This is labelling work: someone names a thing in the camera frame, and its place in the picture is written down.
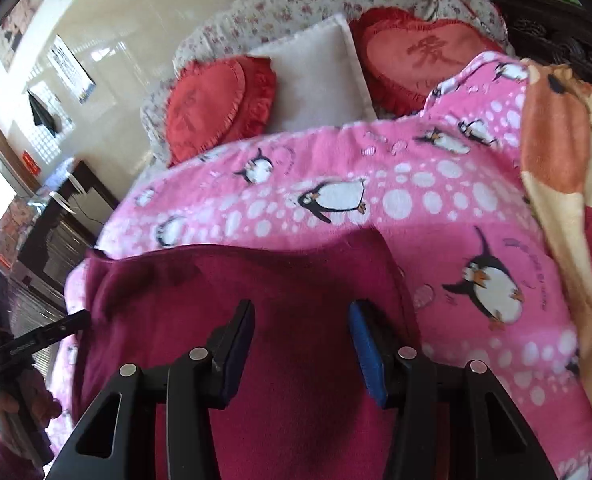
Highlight pink penguin blanket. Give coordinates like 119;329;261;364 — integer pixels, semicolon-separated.
61;50;592;480

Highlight dark carved wooden headboard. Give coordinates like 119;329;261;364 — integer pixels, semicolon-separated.
468;0;592;91

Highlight dark red fleece garment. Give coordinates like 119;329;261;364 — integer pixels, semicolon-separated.
71;230;422;480

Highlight red heart cushion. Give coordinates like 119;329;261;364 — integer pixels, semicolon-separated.
348;6;507;117
165;55;278;167

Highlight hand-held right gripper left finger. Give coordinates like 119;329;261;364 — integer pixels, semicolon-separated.
46;300;257;480

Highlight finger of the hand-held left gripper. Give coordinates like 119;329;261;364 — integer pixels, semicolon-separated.
41;309;92;347

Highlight dark cloth on wall hook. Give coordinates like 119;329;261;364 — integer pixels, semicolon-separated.
27;91;57;136

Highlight white pillow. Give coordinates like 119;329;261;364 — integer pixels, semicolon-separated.
246;12;377;133

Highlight white bag with straps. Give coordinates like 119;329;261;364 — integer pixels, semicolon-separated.
36;170;84;211

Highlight dark slatted wooden cabinet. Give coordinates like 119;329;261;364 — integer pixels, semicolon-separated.
3;280;72;381

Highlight wall calendar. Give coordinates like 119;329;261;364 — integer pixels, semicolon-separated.
48;35;97;106

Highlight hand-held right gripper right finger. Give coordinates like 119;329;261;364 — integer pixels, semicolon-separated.
347;300;559;480

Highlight wall poster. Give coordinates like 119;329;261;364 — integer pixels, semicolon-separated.
0;0;44;71

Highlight black cable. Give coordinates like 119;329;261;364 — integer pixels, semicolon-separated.
71;192;109;226

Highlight floral patterned box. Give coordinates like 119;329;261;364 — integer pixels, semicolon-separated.
0;195;44;261

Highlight orange and cream blanket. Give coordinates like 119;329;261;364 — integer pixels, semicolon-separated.
518;57;592;436

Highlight person's left hand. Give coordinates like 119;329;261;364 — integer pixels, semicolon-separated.
0;367;64;428

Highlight dark wooden desk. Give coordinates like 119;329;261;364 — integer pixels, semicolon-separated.
16;160;122;291

